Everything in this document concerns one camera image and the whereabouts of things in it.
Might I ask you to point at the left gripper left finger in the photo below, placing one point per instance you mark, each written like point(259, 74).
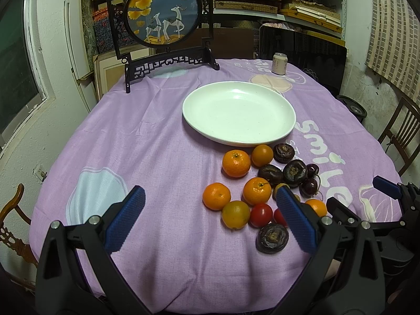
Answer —
point(61, 284)

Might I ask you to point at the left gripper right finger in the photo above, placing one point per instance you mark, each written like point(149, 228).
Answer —
point(359, 283)

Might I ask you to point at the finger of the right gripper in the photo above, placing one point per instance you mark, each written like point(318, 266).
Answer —
point(387, 187)
point(341, 213)

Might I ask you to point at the red cherry tomato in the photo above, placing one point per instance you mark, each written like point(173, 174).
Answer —
point(279, 219)
point(261, 215)

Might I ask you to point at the mandarin orange with stem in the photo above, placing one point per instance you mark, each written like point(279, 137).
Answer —
point(256, 191)

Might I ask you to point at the small smooth orange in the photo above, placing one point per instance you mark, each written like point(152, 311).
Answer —
point(261, 155)

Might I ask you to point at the yellowish orange fruit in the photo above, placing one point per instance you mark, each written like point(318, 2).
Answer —
point(235, 215)

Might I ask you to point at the large mandarin orange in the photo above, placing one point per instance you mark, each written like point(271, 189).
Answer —
point(236, 163)

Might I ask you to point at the wooden chair left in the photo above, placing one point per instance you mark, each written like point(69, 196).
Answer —
point(17, 256)

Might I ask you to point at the wooden chair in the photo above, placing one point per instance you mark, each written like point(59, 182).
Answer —
point(401, 130)
point(17, 256)

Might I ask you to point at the wooden chair right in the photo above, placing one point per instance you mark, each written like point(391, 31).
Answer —
point(401, 130)

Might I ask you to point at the black round stool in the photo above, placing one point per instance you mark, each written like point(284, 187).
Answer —
point(354, 107)

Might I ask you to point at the black cabinet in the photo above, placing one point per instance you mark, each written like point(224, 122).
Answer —
point(322, 60)

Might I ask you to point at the purple tablecloth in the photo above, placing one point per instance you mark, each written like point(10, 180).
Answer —
point(179, 256)

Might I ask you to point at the white oval plate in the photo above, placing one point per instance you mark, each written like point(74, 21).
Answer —
point(239, 113)

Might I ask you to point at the pale drink can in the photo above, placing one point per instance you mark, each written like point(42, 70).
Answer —
point(279, 63)

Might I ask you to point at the window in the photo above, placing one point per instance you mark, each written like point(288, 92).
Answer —
point(21, 87)

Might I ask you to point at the shelf with wooden boards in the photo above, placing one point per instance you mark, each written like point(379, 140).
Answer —
point(279, 0)

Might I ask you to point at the round deer art screen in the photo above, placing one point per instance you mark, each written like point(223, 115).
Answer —
point(148, 34)

